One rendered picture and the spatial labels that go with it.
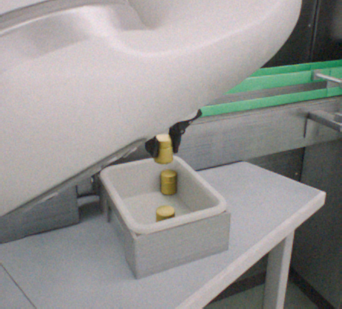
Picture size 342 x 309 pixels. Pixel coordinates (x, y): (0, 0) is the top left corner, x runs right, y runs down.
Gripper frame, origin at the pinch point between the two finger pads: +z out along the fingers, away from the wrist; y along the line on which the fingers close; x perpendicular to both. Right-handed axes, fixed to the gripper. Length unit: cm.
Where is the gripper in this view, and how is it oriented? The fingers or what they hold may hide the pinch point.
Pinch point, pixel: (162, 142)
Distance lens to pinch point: 66.2
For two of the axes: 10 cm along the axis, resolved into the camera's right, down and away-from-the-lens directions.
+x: 4.3, 5.7, -7.0
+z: -1.1, 8.0, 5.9
